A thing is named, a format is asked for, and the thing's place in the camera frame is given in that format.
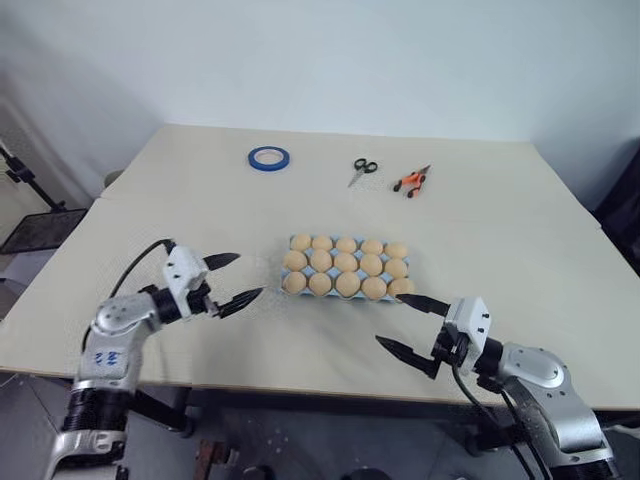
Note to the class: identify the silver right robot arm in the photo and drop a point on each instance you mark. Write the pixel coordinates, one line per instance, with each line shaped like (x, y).
(542, 372)

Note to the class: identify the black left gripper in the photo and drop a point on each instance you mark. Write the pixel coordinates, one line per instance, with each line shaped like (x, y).
(201, 299)

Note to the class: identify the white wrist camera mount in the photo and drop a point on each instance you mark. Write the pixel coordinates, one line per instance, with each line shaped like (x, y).
(181, 265)
(470, 312)

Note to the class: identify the tan egg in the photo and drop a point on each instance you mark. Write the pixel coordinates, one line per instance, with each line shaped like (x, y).
(300, 242)
(401, 286)
(348, 283)
(320, 260)
(346, 245)
(396, 268)
(372, 246)
(322, 243)
(320, 283)
(373, 287)
(396, 249)
(294, 281)
(370, 264)
(345, 262)
(294, 259)

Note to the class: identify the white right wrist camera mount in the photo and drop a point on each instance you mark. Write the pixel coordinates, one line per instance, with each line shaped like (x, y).
(470, 312)

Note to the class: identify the dark rounded shape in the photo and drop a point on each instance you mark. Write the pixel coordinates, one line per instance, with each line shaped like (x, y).
(257, 473)

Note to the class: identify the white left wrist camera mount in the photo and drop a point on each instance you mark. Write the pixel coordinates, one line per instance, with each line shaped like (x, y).
(181, 265)

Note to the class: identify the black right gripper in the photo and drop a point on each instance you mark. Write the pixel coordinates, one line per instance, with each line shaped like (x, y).
(449, 346)

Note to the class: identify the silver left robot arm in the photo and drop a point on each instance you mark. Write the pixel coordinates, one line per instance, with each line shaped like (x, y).
(117, 330)

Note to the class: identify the black stand pole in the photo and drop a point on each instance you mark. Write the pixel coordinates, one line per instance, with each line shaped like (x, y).
(25, 175)

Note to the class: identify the rusty brown metal piece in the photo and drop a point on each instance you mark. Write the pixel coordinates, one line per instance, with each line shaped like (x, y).
(207, 457)

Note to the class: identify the blue tape roll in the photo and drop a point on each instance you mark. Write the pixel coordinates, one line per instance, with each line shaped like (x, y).
(253, 158)

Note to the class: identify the light blue egg tray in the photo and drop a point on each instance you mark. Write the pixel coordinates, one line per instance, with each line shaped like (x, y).
(345, 272)

